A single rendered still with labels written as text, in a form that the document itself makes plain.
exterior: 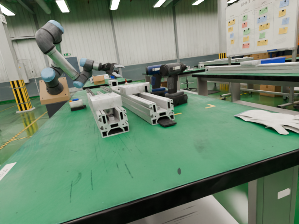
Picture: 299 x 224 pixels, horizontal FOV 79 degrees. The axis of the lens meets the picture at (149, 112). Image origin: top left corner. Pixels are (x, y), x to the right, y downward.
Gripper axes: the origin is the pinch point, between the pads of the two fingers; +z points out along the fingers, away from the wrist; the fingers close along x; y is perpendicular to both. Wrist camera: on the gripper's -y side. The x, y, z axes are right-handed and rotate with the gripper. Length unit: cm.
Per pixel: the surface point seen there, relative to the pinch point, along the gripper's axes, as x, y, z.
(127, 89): 25, -56, 6
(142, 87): 22, -55, 13
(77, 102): 36, -28, -23
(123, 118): 42, -87, 6
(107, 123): 45, -87, 1
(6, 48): -123, 498, -393
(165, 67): 13, -69, 21
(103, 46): -419, 991, -181
